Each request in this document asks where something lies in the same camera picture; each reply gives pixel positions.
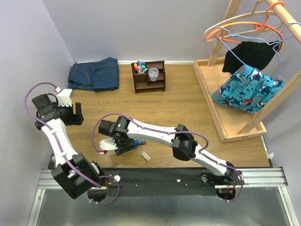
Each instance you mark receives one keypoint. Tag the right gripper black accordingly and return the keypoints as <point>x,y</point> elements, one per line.
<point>130,147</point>

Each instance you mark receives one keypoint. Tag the black garment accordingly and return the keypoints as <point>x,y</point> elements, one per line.
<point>254,54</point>

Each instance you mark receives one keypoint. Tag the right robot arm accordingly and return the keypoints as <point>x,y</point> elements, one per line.
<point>125,130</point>

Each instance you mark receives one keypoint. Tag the orange plastic hanger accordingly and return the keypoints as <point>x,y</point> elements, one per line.
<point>244,24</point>

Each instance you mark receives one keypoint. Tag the wrist white camera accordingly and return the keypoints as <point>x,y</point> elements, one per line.
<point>107,145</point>
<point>64,97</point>

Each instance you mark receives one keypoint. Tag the beige eraser block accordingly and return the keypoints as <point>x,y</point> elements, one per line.
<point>145,156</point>

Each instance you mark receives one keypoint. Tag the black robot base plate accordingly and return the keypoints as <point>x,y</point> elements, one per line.
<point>166,182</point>

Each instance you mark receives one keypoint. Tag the orange capped black highlighter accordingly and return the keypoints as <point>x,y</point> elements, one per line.
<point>136,68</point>

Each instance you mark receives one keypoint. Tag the blue shark print shorts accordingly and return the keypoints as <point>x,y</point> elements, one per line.
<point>247,90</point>

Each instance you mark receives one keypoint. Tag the aluminium frame rail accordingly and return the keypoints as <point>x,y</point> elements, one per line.
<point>163,197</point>

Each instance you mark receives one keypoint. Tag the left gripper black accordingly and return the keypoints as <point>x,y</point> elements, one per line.
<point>76,118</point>

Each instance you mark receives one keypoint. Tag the folded blue jeans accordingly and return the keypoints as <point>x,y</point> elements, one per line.
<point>95,76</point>

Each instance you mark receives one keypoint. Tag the blue and grey glue stick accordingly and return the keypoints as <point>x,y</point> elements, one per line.
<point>140,142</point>

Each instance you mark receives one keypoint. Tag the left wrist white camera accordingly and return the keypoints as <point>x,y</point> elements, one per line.
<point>64,97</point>

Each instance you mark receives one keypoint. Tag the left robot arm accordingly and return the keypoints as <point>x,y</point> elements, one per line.
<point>73,171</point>

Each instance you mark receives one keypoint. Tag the light blue wire hanger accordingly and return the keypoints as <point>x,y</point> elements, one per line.
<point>279,58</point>

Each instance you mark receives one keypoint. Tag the wooden clothes rack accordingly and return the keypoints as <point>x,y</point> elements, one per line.
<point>233,124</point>

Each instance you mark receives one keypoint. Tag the clear round pin container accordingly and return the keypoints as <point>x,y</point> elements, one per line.
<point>153,74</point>

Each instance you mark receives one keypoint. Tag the wooden clothes hanger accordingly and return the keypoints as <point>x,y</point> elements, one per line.
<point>235,20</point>

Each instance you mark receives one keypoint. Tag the brown wooden desk organizer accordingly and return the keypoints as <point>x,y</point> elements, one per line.
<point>142,82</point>

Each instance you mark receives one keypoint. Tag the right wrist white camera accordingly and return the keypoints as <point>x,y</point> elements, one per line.
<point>107,145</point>

